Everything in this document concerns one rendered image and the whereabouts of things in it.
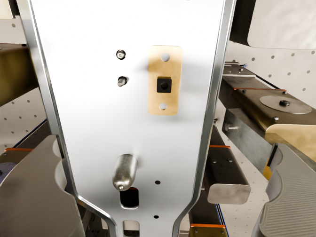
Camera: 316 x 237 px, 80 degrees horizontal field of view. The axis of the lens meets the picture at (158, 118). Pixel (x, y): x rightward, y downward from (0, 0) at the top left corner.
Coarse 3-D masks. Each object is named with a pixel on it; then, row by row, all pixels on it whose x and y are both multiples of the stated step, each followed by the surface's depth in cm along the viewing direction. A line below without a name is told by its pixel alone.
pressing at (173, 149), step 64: (64, 0) 19; (128, 0) 19; (192, 0) 19; (64, 64) 22; (128, 64) 22; (192, 64) 22; (64, 128) 26; (128, 128) 26; (192, 128) 26; (192, 192) 31
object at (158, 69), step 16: (160, 48) 21; (176, 48) 21; (160, 64) 22; (176, 64) 21; (160, 80) 21; (176, 80) 22; (160, 96) 23; (176, 96) 23; (160, 112) 24; (176, 112) 24
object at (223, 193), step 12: (216, 120) 57; (216, 132) 47; (216, 144) 43; (216, 156) 38; (228, 156) 38; (216, 168) 35; (228, 168) 35; (240, 168) 35; (204, 180) 36; (216, 180) 32; (228, 180) 32; (240, 180) 32; (216, 192) 32; (228, 192) 32; (240, 192) 32; (240, 204) 34
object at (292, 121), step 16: (224, 64) 48; (224, 80) 37; (240, 80) 37; (256, 80) 37; (224, 96) 37; (240, 96) 28; (256, 96) 27; (272, 96) 27; (288, 96) 28; (256, 112) 23; (272, 112) 22; (288, 112) 23; (304, 112) 23; (272, 128) 20; (288, 128) 20; (304, 128) 20; (304, 144) 21
